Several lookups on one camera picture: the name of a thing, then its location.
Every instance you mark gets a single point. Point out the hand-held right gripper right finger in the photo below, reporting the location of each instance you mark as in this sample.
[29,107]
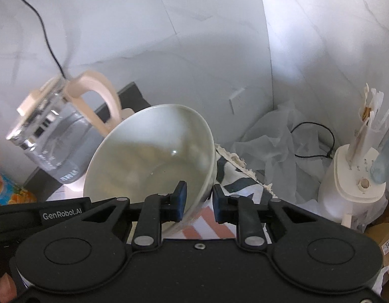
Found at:
[217,202]

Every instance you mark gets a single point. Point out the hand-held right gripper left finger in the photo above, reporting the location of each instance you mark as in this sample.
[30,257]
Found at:
[181,200]

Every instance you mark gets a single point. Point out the white ceramic bowl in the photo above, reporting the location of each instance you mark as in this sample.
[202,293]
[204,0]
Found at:
[144,151]

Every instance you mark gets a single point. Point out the person's left hand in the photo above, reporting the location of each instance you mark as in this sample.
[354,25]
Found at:
[3,292]

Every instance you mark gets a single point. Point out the patterned fringed tablecloth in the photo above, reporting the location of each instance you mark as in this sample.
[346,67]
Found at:
[235,176]

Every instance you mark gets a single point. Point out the white plastic bag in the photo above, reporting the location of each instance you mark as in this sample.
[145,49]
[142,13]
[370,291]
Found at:
[276,151]

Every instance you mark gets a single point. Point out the white chopstick holder appliance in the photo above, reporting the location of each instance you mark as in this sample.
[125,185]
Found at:
[349,189]

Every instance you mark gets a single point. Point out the cardboard box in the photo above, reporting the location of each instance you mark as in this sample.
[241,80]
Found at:
[382,243]

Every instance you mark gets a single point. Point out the translucent blue bottle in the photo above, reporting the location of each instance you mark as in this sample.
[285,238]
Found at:
[383,164]

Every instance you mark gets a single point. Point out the paper-wrapped chopsticks bundle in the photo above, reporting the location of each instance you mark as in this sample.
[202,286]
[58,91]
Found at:
[369,123]

